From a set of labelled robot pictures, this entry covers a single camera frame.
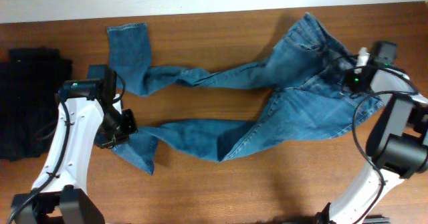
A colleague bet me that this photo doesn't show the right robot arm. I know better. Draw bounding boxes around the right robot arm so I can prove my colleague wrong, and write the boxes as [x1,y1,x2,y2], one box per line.
[313,41,427,224]

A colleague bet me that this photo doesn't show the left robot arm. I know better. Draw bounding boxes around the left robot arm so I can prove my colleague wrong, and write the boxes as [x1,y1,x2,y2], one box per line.
[7,65,137,224]

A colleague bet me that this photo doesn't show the blue denim jeans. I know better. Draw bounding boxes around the blue denim jeans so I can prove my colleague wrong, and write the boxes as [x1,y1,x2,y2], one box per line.
[107,14,383,174]

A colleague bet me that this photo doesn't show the black folded garment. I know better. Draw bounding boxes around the black folded garment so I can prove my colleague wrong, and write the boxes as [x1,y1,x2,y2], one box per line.
[1,47,72,161]

